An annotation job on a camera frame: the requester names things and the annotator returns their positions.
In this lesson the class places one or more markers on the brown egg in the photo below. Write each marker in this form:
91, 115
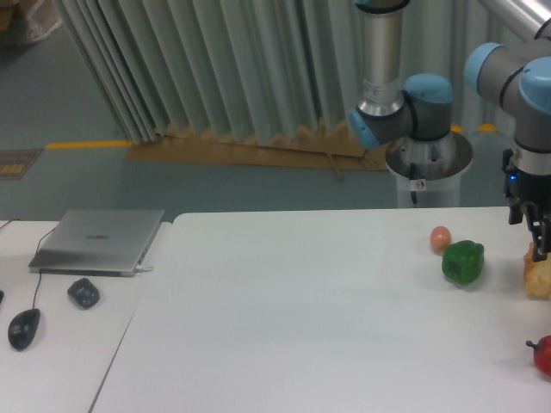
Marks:
440, 239

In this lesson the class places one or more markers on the silver closed laptop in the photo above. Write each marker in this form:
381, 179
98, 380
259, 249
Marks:
98, 242

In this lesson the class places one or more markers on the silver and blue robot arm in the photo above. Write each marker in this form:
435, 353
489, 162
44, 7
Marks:
420, 110

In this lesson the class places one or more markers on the yellow corn bread toy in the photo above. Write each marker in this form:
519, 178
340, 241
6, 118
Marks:
536, 276

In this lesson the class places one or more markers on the green bell pepper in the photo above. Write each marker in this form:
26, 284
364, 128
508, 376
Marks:
462, 262

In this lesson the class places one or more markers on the red bell pepper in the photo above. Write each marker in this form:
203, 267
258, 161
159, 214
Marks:
541, 354

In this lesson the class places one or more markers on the black computer mouse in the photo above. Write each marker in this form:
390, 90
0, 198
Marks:
22, 329

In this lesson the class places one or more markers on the flat brown cardboard sheet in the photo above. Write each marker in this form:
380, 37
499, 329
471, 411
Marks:
258, 150

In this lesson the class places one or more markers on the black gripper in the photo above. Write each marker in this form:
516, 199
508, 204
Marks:
527, 190

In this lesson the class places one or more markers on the grey folding curtain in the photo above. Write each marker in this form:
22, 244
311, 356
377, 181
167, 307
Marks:
268, 73

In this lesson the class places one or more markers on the cardboard box in corner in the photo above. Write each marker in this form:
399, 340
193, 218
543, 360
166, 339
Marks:
27, 22

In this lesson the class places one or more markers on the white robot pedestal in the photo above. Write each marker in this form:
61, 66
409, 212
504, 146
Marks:
428, 183

